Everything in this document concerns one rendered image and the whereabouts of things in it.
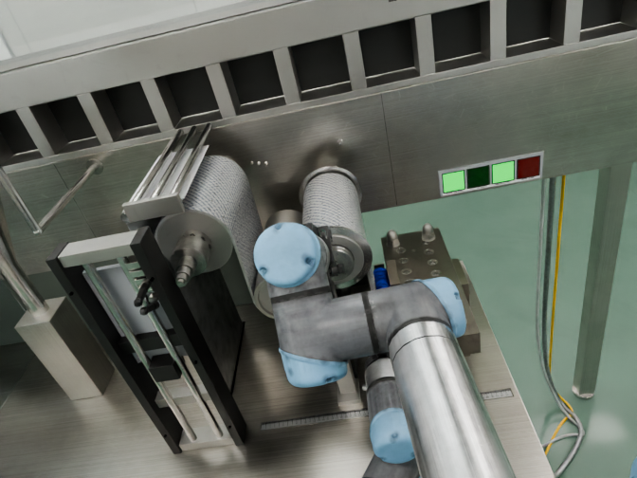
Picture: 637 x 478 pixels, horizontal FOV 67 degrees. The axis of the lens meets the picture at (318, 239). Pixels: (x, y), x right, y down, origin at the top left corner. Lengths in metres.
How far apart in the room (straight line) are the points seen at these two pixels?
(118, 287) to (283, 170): 0.50
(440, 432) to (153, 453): 0.86
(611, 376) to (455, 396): 1.93
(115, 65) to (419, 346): 0.91
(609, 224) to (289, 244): 1.29
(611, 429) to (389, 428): 1.53
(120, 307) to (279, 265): 0.45
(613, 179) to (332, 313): 1.19
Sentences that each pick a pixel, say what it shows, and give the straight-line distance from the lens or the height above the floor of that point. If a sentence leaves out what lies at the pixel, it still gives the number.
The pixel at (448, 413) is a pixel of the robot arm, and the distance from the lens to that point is 0.45.
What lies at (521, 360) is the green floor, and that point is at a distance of 2.37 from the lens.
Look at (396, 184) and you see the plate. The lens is 1.22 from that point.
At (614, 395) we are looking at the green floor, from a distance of 2.32.
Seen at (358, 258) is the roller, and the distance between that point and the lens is 0.91.
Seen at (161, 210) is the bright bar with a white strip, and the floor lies 1.44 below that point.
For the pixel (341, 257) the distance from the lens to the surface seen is 0.89.
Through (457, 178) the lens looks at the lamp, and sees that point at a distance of 1.23.
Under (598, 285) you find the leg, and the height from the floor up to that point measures 0.60.
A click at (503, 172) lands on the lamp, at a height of 1.19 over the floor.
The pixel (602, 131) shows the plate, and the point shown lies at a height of 1.24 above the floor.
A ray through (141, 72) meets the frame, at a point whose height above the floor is 1.59.
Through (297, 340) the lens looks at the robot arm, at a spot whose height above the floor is 1.40.
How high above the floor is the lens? 1.79
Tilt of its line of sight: 33 degrees down
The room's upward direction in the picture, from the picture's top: 15 degrees counter-clockwise
